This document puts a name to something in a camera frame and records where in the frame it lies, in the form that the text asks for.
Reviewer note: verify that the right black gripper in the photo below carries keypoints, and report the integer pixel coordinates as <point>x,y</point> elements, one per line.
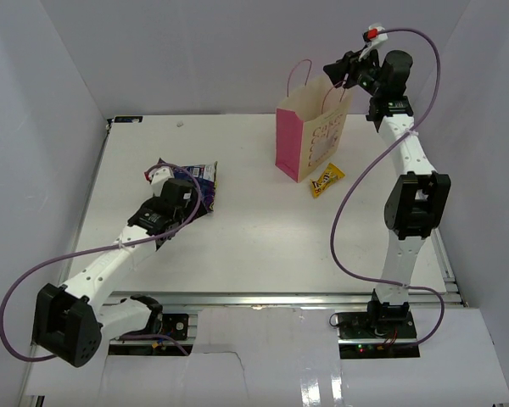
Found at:
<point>351,64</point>

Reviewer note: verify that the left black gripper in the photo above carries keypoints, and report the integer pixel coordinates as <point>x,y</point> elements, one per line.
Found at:
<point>192,204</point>

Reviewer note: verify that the blue purple chips bag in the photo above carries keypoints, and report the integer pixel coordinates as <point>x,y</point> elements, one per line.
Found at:
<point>204,178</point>

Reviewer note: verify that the pink and cream paper bag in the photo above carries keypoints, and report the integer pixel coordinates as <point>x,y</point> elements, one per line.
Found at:
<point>309,125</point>

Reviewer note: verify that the yellow M&M packet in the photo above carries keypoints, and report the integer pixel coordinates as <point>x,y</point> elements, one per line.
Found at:
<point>329,176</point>

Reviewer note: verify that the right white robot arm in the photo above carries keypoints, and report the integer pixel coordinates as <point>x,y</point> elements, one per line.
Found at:
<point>416,203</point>

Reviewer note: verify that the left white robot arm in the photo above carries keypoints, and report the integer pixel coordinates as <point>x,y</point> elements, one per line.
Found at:
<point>70,320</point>

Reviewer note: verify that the left blue table label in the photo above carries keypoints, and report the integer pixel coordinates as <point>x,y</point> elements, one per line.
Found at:
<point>128,119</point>

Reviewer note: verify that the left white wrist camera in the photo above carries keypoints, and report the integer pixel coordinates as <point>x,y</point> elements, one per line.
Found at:
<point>157,177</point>

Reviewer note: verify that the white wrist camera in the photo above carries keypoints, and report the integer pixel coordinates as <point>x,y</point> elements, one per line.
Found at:
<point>374,38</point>
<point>157,177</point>

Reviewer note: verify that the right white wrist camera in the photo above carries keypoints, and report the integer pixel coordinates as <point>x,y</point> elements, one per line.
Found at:
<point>374,38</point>

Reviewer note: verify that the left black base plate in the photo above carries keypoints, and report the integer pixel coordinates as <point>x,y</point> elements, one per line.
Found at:
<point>172,325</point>

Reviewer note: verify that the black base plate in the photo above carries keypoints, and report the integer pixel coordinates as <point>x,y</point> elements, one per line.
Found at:
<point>357,331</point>
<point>172,325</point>

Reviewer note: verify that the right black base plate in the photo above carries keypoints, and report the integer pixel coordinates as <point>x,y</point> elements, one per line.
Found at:
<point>357,331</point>

